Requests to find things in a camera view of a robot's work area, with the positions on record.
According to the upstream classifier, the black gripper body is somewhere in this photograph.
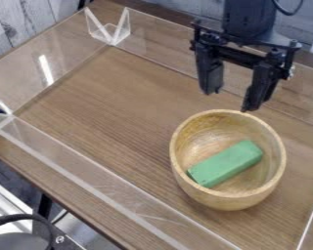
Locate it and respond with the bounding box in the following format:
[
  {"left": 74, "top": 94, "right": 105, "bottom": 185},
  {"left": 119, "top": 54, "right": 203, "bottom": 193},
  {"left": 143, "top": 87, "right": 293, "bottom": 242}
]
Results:
[{"left": 190, "top": 20, "right": 301, "bottom": 80}]

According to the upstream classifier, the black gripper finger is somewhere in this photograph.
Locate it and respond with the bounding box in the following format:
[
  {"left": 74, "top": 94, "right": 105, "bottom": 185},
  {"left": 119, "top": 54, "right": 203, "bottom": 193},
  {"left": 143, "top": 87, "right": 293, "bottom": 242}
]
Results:
[
  {"left": 194, "top": 44, "right": 224, "bottom": 95},
  {"left": 240, "top": 62, "right": 279, "bottom": 112}
]

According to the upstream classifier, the green rectangular block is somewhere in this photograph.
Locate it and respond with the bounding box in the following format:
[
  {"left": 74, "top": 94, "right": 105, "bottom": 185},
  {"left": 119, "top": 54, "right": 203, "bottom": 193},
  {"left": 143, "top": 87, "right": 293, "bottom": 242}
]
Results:
[{"left": 186, "top": 140, "right": 263, "bottom": 188}]

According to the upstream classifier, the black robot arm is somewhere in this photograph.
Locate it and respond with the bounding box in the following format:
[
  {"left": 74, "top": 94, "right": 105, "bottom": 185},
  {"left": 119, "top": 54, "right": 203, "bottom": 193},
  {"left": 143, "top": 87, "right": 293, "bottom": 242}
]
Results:
[{"left": 190, "top": 0, "right": 301, "bottom": 112}]

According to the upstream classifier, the light wooden bowl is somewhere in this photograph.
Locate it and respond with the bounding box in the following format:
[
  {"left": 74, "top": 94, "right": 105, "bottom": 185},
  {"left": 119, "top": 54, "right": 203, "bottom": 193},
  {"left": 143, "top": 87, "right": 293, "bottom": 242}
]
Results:
[{"left": 169, "top": 109, "right": 287, "bottom": 211}]

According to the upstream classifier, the black table leg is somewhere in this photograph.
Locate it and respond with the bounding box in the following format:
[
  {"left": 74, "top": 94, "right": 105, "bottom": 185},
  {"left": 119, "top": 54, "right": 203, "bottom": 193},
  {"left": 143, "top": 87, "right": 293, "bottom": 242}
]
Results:
[{"left": 37, "top": 194, "right": 53, "bottom": 219}]

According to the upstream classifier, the clear acrylic corner bracket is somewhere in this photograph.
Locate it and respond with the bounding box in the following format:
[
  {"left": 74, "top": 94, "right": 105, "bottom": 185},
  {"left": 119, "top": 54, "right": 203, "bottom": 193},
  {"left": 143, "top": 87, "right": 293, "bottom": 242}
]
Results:
[{"left": 82, "top": 8, "right": 131, "bottom": 46}]

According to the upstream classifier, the clear acrylic tray wall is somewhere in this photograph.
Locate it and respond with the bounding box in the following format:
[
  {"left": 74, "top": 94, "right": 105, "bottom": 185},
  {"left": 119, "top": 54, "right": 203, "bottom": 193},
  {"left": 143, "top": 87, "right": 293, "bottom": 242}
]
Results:
[{"left": 0, "top": 0, "right": 313, "bottom": 250}]

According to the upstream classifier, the black metal bracket with screw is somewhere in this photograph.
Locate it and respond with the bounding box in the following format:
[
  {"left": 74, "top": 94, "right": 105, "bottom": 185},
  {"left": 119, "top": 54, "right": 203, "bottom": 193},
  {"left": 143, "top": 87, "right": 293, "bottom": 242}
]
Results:
[{"left": 30, "top": 214, "right": 85, "bottom": 250}]

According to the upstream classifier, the black cable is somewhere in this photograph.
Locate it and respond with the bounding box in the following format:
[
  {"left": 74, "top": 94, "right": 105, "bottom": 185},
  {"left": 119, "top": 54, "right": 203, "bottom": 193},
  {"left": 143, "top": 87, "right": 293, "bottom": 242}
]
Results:
[{"left": 0, "top": 213, "right": 56, "bottom": 250}]

